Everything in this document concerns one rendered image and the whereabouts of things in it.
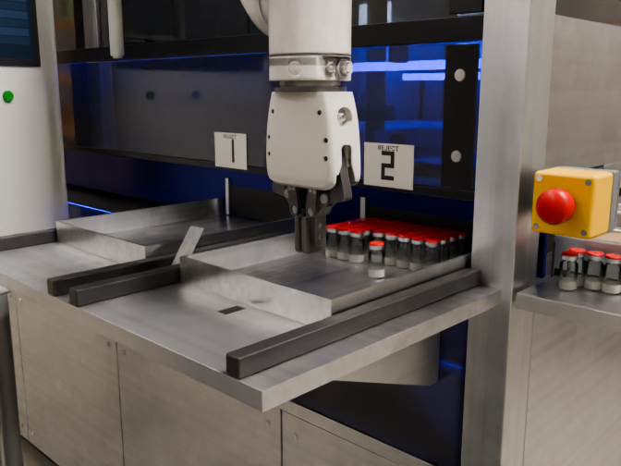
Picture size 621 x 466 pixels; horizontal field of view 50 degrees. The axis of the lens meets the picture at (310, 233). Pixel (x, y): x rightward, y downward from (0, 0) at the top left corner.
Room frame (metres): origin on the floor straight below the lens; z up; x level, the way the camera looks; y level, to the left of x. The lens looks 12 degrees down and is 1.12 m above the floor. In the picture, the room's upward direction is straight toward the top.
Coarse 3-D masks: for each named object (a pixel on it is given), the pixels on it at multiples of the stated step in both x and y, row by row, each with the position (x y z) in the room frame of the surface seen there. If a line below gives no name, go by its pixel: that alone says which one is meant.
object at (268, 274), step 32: (192, 256) 0.84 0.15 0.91; (224, 256) 0.88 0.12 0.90; (256, 256) 0.92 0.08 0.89; (288, 256) 0.96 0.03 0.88; (320, 256) 0.96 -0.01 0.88; (224, 288) 0.77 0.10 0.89; (256, 288) 0.73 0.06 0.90; (288, 288) 0.69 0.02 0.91; (320, 288) 0.80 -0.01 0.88; (352, 288) 0.80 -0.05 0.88; (384, 288) 0.71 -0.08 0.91
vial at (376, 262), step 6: (372, 246) 0.84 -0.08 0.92; (372, 252) 0.84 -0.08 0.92; (378, 252) 0.84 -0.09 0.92; (384, 252) 0.85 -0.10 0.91; (372, 258) 0.84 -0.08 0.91; (378, 258) 0.84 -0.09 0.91; (384, 258) 0.85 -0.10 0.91; (372, 264) 0.84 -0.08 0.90; (378, 264) 0.84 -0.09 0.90; (384, 264) 0.85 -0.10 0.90; (372, 270) 0.84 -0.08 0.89; (378, 270) 0.84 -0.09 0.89; (372, 276) 0.84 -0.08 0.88; (378, 276) 0.84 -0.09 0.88
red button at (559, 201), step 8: (544, 192) 0.74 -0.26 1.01; (552, 192) 0.73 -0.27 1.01; (560, 192) 0.73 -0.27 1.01; (568, 192) 0.73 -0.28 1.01; (544, 200) 0.73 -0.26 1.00; (552, 200) 0.73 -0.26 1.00; (560, 200) 0.72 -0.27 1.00; (568, 200) 0.72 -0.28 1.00; (536, 208) 0.74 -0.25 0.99; (544, 208) 0.73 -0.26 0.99; (552, 208) 0.73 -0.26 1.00; (560, 208) 0.72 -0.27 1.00; (568, 208) 0.72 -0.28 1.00; (544, 216) 0.73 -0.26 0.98; (552, 216) 0.73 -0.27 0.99; (560, 216) 0.72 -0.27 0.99; (568, 216) 0.72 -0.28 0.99; (552, 224) 0.73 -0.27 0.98
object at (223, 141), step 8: (216, 136) 1.19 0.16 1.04; (224, 136) 1.17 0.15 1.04; (232, 136) 1.16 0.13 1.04; (240, 136) 1.14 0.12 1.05; (216, 144) 1.19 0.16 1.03; (224, 144) 1.17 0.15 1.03; (240, 144) 1.14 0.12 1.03; (216, 152) 1.19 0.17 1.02; (224, 152) 1.17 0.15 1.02; (240, 152) 1.14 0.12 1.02; (216, 160) 1.19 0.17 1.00; (224, 160) 1.17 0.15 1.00; (240, 160) 1.14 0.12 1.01; (240, 168) 1.14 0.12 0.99
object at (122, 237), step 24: (96, 216) 1.11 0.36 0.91; (120, 216) 1.14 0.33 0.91; (144, 216) 1.18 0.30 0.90; (168, 216) 1.22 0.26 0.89; (192, 216) 1.25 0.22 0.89; (216, 216) 1.28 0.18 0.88; (72, 240) 1.03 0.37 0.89; (96, 240) 0.97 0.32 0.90; (120, 240) 0.93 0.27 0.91; (144, 240) 1.07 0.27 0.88; (168, 240) 1.07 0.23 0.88; (216, 240) 0.97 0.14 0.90
